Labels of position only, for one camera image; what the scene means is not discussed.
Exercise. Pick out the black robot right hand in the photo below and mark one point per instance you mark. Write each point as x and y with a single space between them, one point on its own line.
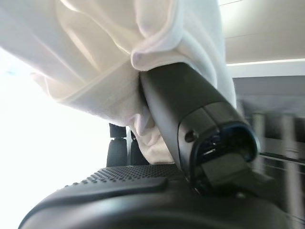
190 102

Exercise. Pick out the white garment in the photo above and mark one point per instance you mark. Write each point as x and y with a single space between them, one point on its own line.
95 59

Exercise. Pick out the grey slatted furniture frame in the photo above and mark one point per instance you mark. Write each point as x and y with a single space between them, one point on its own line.
286 133

